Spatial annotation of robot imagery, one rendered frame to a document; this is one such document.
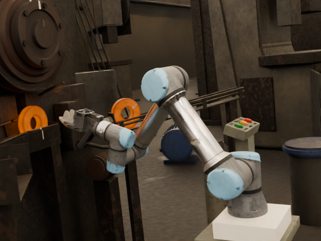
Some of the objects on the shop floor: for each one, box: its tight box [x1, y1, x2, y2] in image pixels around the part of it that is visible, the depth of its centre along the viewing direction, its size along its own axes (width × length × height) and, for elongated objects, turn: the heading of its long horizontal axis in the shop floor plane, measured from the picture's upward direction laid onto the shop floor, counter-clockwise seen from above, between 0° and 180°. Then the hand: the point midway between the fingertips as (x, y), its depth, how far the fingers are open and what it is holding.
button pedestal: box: [223, 117, 260, 152], centre depth 234 cm, size 16×24×62 cm
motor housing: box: [87, 150, 126, 241], centre depth 233 cm, size 13×22×54 cm
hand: (61, 119), depth 197 cm, fingers closed
